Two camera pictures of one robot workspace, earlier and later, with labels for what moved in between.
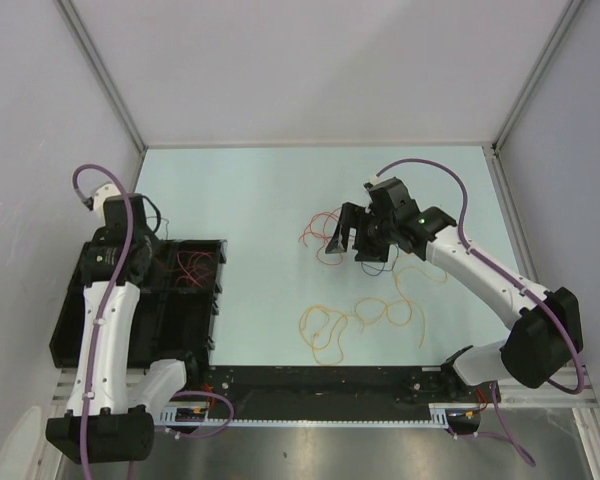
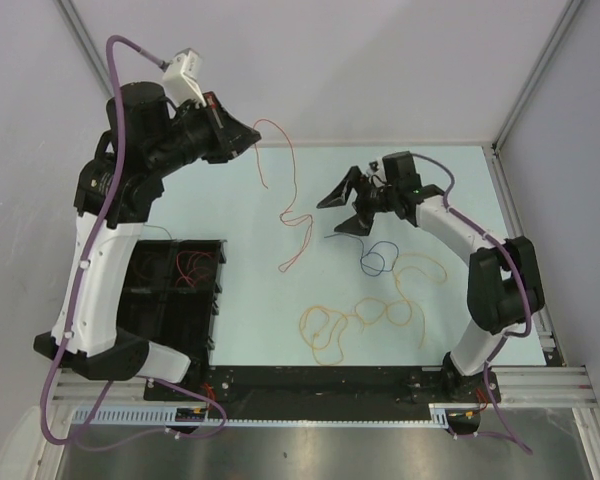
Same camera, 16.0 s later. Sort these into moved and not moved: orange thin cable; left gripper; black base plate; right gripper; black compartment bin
Moved: left gripper; orange thin cable; right gripper
Not moved: black compartment bin; black base plate
